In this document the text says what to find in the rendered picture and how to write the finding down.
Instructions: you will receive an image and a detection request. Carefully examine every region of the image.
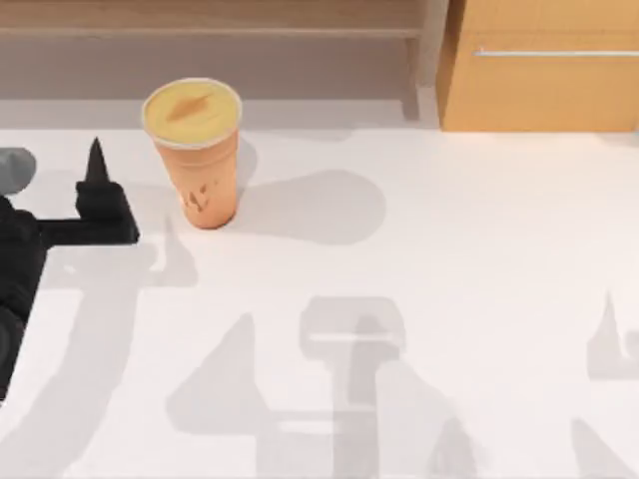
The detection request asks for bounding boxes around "orange cup with yellow lid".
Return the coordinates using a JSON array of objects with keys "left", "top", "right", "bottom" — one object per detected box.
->
[{"left": 142, "top": 78, "right": 244, "bottom": 231}]

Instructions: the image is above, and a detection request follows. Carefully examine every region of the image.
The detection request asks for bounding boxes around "open wooden shelf unit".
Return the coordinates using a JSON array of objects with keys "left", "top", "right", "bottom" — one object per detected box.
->
[{"left": 0, "top": 0, "right": 450, "bottom": 122}]

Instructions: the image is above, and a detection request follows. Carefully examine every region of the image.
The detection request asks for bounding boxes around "wooden cupboard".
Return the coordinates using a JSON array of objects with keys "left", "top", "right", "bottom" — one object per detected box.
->
[{"left": 434, "top": 0, "right": 639, "bottom": 134}]

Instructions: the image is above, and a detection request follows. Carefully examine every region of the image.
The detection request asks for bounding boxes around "wooden cupboard door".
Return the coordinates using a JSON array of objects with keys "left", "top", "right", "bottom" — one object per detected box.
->
[{"left": 440, "top": 31, "right": 639, "bottom": 134}]

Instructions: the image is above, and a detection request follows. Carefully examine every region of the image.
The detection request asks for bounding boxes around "long metal handle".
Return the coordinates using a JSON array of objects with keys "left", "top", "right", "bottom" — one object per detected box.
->
[{"left": 473, "top": 47, "right": 639, "bottom": 58}]

